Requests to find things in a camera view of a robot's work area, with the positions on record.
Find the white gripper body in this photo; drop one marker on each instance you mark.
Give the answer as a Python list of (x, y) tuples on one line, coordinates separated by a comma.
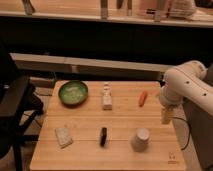
[(166, 115)]

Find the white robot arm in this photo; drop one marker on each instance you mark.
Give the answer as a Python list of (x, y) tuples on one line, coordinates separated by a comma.
[(185, 81)]

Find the black eraser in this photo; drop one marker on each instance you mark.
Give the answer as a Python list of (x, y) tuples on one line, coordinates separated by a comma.
[(103, 136)]

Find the orange carrot toy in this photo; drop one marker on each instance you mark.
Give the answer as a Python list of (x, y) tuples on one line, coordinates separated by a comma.
[(142, 98)]

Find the white plastic bottle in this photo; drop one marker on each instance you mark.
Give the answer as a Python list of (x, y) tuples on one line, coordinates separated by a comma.
[(107, 98)]

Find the green bowl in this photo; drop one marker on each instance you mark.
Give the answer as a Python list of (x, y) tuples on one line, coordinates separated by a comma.
[(73, 93)]

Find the black office chair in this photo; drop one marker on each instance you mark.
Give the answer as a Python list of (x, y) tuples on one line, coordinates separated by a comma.
[(18, 108)]

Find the long white bench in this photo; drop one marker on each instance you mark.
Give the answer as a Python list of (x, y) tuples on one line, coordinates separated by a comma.
[(91, 67)]

